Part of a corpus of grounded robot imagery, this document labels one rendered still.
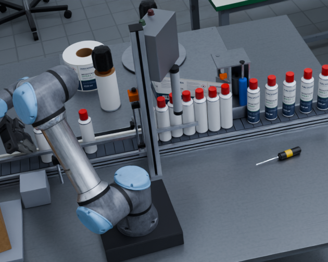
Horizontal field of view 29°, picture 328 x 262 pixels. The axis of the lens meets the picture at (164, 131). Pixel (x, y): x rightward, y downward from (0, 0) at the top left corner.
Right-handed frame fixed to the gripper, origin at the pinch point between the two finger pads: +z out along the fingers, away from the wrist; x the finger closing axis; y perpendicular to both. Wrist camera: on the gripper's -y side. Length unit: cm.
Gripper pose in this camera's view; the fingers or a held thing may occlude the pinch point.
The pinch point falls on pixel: (34, 153)
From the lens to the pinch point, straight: 260.5
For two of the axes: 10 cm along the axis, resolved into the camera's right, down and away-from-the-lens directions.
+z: 5.7, 5.7, 6.0
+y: -1.8, -6.2, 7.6
